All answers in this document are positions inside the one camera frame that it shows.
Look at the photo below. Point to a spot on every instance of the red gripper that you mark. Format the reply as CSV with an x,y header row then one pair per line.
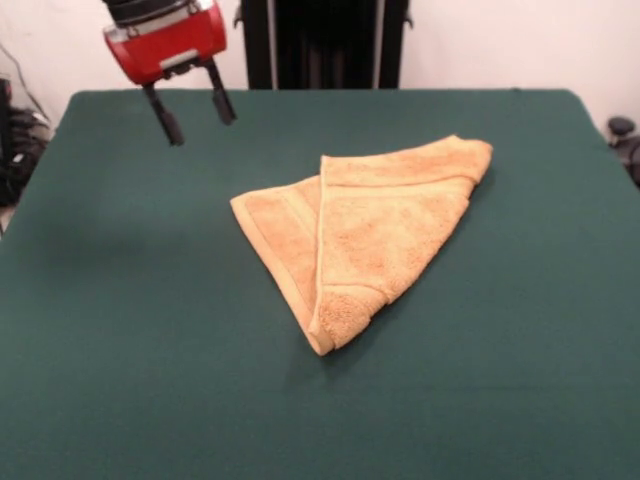
x,y
170,45

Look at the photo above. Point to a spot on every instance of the tan terry towel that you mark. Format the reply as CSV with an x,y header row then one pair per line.
x,y
380,225

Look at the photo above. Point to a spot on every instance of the black metal stand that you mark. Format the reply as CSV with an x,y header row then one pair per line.
x,y
260,50

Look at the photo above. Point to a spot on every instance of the black equipment clutter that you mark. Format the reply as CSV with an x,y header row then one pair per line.
x,y
20,150

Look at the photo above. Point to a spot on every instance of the dark green table cloth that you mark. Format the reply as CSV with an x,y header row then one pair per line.
x,y
150,300

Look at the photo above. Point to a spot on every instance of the dark chair base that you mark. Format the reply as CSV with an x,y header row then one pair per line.
x,y
622,130

